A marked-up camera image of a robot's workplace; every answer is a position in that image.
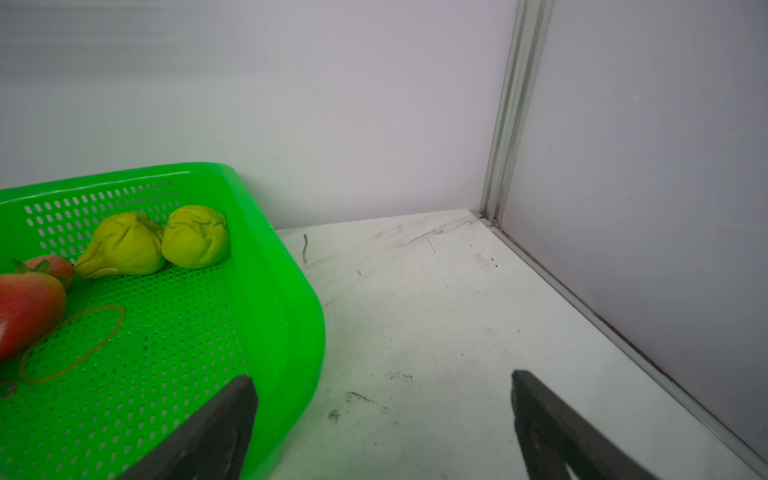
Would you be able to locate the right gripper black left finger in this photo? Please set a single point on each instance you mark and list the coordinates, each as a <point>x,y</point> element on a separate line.
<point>211,444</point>

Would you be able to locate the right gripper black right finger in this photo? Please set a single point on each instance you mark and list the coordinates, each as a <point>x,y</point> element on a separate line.
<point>558,443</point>

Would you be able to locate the green fake round fruit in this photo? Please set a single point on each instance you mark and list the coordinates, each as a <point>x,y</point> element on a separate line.
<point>195,237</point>

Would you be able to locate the green fake pear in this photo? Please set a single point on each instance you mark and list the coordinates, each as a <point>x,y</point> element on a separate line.
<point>128,243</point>

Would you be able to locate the small red fake strawberry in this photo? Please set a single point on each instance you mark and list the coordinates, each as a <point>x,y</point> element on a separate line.
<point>52,265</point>

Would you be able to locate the green plastic basket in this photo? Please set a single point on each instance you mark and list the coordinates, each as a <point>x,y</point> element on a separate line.
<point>185,335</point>

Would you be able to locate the orange rubber band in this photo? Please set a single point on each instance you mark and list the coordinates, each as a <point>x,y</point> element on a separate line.
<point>69,344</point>

